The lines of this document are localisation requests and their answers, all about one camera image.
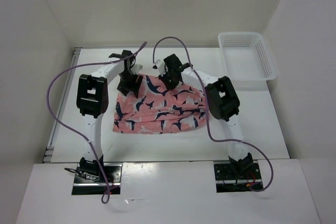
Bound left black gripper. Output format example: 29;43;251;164
117;70;143;98

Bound pink shark print shorts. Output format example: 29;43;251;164
113;75;206;134

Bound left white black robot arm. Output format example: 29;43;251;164
76;50;143;182

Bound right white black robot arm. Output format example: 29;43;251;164
153;54;253;179

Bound white perforated plastic basket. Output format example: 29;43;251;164
218;32;277;82

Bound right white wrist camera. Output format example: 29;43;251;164
153;59;166;75

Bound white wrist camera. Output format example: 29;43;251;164
130;63;143;75
153;59;166;75

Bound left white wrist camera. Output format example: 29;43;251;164
130;63;143;75

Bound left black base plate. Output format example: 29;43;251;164
64;164;122;196

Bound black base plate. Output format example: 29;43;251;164
214;161;264;193
64;164;122;196

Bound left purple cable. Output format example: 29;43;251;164
46;41;148;205

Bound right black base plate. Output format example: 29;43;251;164
214;161;264;193

